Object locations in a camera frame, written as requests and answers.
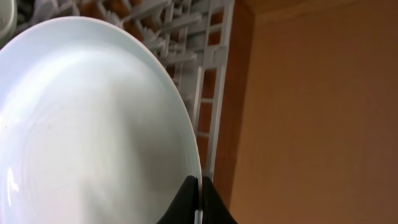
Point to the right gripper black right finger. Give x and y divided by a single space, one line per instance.
214 210

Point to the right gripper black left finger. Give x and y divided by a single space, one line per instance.
184 205

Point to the light blue large plate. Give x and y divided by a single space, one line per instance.
93 129

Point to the green bowl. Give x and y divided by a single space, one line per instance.
8 19

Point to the grey dishwasher rack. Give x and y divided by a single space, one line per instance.
189 37

